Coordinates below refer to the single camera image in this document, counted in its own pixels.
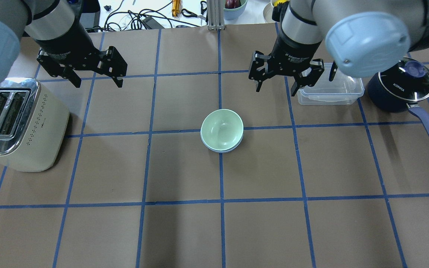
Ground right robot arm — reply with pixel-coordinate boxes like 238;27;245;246
248;0;429;95

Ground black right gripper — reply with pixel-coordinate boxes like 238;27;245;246
248;32;325;97

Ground dark blue saucepan with lid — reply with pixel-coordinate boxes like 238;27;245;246
366;57;429;136

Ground clear plastic lidded container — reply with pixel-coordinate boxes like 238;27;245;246
296;63;365;105

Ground light blue bowl with fruit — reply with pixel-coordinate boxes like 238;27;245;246
223;0;248;20

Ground aluminium frame post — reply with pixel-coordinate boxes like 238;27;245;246
206;0;225;31

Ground black power adapter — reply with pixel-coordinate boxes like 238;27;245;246
79;0;101;29

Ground cream toaster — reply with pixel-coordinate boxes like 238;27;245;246
0;77;70;172

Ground green bowl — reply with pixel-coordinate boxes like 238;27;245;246
200;109;244;132

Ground white bowl with lemon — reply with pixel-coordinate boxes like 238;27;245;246
263;0;278;23

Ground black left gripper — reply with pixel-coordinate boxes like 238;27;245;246
36;22;128;88

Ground brass cylinder tool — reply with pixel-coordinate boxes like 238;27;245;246
171;0;182;17

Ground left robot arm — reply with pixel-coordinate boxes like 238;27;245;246
0;0;127;88

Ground yellow lemon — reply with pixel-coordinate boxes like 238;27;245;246
272;0;289;7

